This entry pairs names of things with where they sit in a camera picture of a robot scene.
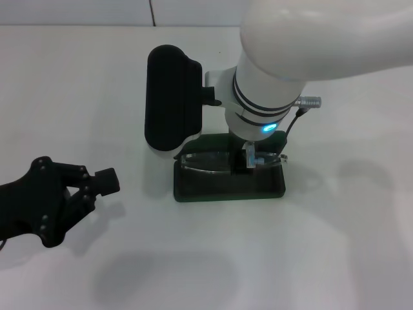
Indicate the clear plastic glasses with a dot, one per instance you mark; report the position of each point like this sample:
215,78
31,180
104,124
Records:
200,158

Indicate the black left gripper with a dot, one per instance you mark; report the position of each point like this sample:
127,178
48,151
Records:
29,206

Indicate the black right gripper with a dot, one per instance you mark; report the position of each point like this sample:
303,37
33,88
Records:
237,161

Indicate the green glasses case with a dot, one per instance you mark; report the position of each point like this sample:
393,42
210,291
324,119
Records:
226,192

